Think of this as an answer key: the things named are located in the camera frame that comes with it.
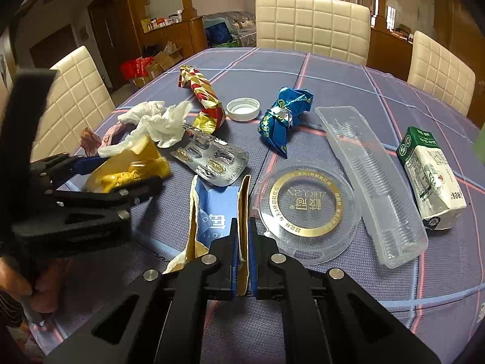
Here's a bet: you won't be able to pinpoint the red bag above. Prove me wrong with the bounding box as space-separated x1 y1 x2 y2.
120 56 156 80

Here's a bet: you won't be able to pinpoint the clear plastic tray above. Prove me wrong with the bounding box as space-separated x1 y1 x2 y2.
314 105 430 270

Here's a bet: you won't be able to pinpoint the pink wrapper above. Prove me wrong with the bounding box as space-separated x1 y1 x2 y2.
80 123 131 158

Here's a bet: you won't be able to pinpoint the white tissue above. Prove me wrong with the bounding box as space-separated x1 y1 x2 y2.
99 100 194 157
117 100 166 125

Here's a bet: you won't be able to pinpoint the grey patterned sofa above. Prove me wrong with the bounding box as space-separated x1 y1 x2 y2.
205 11 258 48

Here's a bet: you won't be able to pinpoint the wooden room divider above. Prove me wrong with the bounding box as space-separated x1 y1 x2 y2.
140 0 208 52

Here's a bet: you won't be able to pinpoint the cluster of small bottles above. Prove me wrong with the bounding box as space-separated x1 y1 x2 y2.
141 13 185 33

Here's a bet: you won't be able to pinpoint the red and gold snack wrapper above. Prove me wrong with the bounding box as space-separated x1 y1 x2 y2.
178 64 227 133

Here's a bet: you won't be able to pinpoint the yellow plastic wrapper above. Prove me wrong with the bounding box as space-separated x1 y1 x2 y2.
84 136 171 194

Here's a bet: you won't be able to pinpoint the torn blue cardboard box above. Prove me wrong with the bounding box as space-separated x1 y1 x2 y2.
163 174 253 296

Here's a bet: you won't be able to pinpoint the round clear lid gold ring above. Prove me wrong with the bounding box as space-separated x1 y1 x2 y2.
251 158 362 266

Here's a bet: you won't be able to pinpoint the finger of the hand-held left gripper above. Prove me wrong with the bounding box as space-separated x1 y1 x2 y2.
11 176 164 253
28 154 105 190

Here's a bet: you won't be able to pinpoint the cream quilted dining chair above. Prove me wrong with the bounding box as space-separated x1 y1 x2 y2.
28 45 116 162
255 0 371 67
407 30 476 118

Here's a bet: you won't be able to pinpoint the wooden sideboard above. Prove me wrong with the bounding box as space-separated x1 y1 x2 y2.
369 26 413 81

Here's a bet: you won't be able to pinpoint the person's left hand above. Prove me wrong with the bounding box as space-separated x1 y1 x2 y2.
0 256 57 313

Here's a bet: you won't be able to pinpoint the dark wooden door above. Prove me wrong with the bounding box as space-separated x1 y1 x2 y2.
87 0 126 92

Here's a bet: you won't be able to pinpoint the white bottle cap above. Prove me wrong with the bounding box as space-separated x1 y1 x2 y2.
226 98 261 122

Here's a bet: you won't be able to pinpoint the blue plaid tablecloth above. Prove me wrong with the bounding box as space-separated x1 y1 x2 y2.
28 47 485 364

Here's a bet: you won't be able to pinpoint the blue foil snack wrapper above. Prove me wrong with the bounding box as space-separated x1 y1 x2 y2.
258 87 314 159

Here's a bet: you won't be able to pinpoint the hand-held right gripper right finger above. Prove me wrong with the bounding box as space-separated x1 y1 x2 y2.
248 218 442 364

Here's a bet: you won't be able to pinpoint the blue bag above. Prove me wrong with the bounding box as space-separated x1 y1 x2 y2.
205 23 233 48

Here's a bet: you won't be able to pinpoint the green and white milk carton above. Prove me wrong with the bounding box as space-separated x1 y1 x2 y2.
396 126 467 231

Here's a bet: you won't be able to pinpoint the open cardboard boxes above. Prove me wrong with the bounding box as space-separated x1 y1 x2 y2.
143 42 185 77

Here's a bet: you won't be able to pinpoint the clear blister strip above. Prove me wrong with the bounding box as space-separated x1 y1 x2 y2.
183 122 229 148

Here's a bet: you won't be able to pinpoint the silver pill blister pack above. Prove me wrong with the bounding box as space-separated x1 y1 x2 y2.
170 136 251 187

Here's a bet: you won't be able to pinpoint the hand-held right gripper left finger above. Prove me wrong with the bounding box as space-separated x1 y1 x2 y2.
43 218 251 364

